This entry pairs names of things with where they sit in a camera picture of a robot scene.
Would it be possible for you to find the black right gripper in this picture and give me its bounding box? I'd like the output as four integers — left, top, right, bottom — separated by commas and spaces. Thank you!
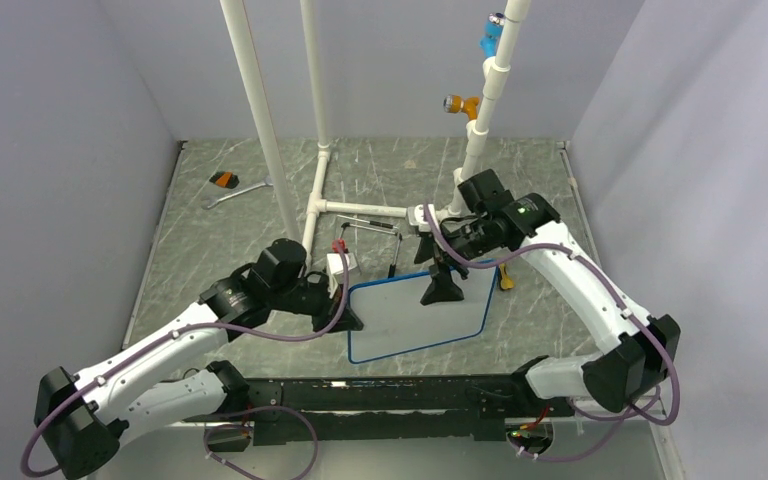
414, 216, 499, 305

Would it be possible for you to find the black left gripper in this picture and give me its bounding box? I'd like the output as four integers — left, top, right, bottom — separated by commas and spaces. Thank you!
270, 273, 363, 336

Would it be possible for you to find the blue framed whiteboard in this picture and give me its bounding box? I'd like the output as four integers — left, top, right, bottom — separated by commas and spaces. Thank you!
348, 269, 497, 364

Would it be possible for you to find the yellow black eraser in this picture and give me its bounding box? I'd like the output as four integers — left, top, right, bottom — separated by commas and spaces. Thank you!
497, 264, 515, 291

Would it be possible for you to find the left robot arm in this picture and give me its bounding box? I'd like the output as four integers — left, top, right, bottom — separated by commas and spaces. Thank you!
20, 238, 364, 479

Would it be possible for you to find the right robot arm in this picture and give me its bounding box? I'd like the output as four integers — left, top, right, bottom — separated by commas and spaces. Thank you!
406, 169, 681, 415

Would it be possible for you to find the black whiteboard marker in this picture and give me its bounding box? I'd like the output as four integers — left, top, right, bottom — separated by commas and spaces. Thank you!
337, 214, 398, 231

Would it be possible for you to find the silver wrench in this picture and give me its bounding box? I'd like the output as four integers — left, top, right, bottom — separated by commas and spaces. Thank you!
201, 179, 273, 210

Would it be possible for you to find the orange black small tool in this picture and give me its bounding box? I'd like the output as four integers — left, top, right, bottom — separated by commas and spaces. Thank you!
209, 171, 239, 189

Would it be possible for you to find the orange nozzle fitting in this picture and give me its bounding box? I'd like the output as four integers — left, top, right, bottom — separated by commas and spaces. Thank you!
443, 95, 481, 121

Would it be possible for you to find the blue nozzle fitting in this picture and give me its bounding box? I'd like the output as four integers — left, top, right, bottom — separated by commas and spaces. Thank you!
479, 12, 506, 58

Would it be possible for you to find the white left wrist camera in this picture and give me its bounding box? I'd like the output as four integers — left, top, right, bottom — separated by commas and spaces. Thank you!
326, 238, 361, 290

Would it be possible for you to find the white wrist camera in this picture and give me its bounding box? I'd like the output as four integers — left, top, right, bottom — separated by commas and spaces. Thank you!
326, 238, 361, 290
406, 204, 437, 235

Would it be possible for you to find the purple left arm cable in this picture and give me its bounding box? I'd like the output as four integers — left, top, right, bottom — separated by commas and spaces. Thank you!
19, 248, 352, 478

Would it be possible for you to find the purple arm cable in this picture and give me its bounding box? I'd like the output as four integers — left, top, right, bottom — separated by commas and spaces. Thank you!
19, 248, 352, 478
422, 201, 681, 464

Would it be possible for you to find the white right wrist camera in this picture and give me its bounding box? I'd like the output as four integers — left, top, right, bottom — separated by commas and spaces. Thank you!
406, 204, 437, 235

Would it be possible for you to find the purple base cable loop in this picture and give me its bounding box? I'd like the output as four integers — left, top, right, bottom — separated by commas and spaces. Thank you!
203, 405, 321, 480

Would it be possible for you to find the white pvc pipe frame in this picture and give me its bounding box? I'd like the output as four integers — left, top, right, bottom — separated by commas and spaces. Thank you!
220, 0, 532, 255

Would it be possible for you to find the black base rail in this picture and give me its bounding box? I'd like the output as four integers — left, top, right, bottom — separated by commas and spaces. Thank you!
200, 374, 572, 446

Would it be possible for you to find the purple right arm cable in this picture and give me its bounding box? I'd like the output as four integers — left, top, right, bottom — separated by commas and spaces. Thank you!
422, 201, 681, 464

